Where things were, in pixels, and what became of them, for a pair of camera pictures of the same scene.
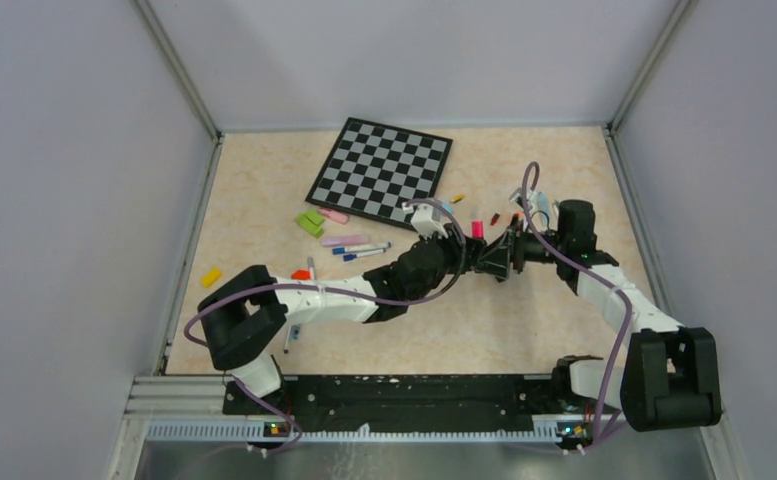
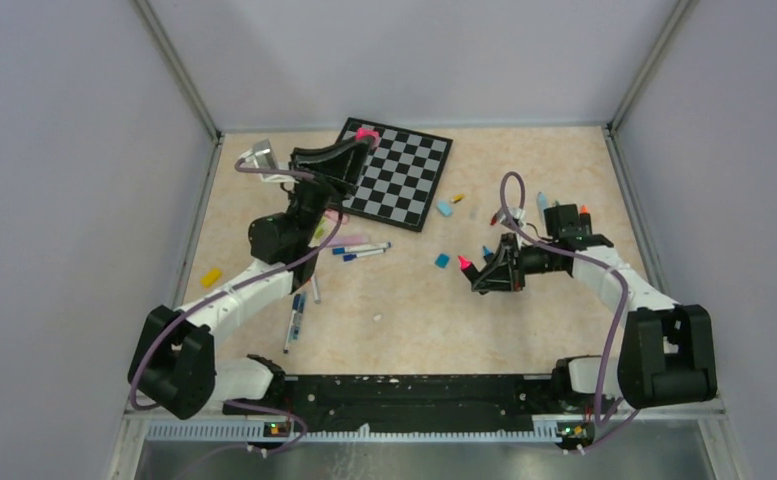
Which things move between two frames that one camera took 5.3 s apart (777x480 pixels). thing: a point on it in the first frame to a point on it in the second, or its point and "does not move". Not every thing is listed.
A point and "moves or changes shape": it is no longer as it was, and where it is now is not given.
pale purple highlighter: (345, 240) does not move
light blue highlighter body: (543, 201) does not move
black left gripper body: (456, 260) to (310, 199)
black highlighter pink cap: (477, 229) moves or changes shape
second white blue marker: (349, 257) does not move
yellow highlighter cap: (209, 278) does not move
